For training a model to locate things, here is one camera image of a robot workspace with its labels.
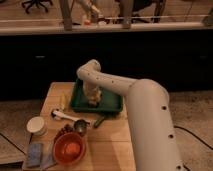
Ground black office chair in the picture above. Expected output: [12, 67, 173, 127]
[21, 0, 53, 14]

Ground blue sponge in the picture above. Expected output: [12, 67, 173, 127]
[26, 143, 43, 168]

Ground grey cloth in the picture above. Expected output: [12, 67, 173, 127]
[40, 144, 56, 171]

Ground dark red toy cluster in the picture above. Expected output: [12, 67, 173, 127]
[55, 124, 73, 139]

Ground white handled scoop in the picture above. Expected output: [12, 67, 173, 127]
[51, 109, 78, 121]

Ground small metal cup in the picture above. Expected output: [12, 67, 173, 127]
[74, 119, 89, 136]

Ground orange plastic bowl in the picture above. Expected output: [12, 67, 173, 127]
[53, 132, 86, 166]

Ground green marker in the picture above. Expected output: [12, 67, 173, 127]
[93, 116, 106, 128]

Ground green plastic tray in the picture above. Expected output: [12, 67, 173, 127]
[70, 79, 123, 114]

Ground white paper cup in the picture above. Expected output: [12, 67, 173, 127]
[26, 116, 47, 136]

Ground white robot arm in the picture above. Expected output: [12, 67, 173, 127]
[76, 59, 184, 171]

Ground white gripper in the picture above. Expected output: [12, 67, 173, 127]
[83, 82, 102, 104]

